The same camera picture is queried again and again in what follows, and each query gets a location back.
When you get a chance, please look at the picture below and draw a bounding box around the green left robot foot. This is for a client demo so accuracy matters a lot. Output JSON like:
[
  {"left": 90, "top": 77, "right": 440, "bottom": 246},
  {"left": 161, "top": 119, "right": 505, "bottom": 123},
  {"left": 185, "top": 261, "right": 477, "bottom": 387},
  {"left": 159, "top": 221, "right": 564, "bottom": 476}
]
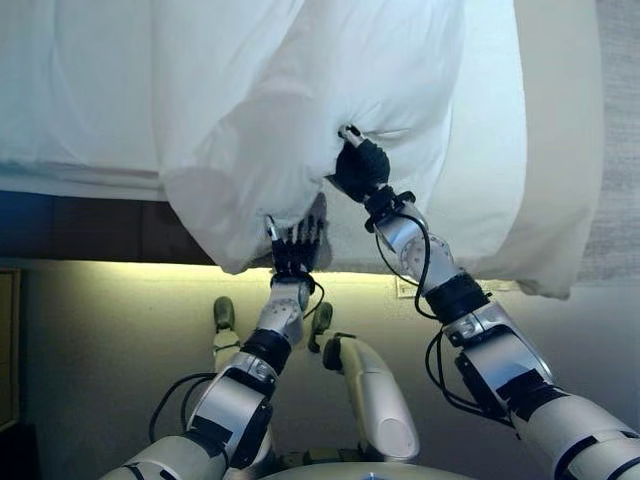
[{"left": 212, "top": 296, "right": 236, "bottom": 335}]

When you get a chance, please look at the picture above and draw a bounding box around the green robot foot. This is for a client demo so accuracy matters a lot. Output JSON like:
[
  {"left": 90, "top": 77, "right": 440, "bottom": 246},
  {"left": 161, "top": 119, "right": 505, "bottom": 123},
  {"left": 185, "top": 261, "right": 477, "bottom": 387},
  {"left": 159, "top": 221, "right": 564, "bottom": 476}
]
[
  {"left": 308, "top": 302, "right": 335, "bottom": 354},
  {"left": 212, "top": 296, "right": 236, "bottom": 335}
]

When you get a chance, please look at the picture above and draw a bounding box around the silver robot leg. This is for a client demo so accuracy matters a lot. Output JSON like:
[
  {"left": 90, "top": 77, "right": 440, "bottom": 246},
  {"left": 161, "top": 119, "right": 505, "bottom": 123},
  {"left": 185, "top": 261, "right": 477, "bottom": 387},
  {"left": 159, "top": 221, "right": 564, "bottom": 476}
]
[
  {"left": 209, "top": 329, "right": 244, "bottom": 374},
  {"left": 322, "top": 332, "right": 421, "bottom": 464}
]

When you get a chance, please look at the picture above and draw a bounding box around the silver left robot leg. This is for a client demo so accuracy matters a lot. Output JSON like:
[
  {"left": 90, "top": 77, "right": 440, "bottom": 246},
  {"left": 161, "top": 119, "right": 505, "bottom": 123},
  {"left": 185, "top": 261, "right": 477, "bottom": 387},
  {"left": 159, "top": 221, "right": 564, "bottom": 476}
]
[{"left": 209, "top": 329, "right": 244, "bottom": 374}]

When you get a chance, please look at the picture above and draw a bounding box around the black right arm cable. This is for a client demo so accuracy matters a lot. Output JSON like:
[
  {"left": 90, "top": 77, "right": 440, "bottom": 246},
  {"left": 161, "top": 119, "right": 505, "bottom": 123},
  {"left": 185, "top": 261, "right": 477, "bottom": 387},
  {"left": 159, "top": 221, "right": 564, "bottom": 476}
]
[{"left": 364, "top": 212, "right": 519, "bottom": 426}]

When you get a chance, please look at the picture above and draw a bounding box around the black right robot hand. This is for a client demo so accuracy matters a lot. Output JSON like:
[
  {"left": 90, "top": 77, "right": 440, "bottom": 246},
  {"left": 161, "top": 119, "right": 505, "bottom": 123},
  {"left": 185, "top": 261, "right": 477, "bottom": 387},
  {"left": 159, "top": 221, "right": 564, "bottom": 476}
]
[{"left": 325, "top": 123, "right": 393, "bottom": 204}]

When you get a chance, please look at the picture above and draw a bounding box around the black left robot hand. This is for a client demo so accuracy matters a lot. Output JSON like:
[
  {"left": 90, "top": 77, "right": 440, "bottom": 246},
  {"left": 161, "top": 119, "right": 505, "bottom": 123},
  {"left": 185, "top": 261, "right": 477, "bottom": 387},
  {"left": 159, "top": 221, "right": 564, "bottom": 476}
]
[{"left": 266, "top": 212, "right": 326, "bottom": 277}]

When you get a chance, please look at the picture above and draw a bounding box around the white duvet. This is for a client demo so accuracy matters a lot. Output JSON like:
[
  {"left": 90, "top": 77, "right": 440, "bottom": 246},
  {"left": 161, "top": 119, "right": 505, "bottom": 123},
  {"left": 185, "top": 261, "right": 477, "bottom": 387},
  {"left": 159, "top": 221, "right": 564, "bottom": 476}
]
[{"left": 154, "top": 0, "right": 531, "bottom": 277}]

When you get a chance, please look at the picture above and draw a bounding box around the brown upholstered bed frame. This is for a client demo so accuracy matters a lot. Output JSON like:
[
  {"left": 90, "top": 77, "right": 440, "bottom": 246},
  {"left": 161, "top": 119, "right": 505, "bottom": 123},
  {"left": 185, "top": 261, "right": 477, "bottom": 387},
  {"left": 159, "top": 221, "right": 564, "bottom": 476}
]
[{"left": 0, "top": 192, "right": 226, "bottom": 265}]

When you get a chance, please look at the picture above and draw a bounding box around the white fitted bed sheet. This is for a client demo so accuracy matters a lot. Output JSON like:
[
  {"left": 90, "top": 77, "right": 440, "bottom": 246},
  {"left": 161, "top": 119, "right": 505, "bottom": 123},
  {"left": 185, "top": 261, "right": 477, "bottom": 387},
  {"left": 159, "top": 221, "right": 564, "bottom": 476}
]
[{"left": 0, "top": 0, "right": 301, "bottom": 194}]

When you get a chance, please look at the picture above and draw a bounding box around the pale grey rug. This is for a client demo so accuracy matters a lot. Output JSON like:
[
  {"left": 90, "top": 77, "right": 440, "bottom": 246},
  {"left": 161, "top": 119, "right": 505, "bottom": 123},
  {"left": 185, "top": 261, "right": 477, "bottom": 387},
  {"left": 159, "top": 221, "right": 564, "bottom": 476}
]
[{"left": 394, "top": 0, "right": 640, "bottom": 301}]

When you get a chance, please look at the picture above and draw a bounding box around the silver right robot leg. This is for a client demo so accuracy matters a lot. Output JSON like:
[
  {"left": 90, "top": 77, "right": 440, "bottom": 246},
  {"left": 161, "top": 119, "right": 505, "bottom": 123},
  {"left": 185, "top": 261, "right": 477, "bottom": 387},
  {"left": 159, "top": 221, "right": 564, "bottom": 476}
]
[{"left": 322, "top": 332, "right": 421, "bottom": 464}]

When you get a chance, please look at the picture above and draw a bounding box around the green right robot foot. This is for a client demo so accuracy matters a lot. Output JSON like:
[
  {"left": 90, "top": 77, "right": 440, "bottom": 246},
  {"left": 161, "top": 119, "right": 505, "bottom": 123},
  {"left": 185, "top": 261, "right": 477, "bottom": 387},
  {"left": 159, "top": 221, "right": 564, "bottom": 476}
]
[{"left": 308, "top": 302, "right": 335, "bottom": 354}]

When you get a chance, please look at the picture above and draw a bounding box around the wooden nightstand with drawers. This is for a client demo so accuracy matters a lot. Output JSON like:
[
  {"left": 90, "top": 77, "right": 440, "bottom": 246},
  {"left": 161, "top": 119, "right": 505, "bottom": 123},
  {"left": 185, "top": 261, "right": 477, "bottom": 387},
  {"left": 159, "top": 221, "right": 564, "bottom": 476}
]
[{"left": 0, "top": 267, "right": 24, "bottom": 436}]

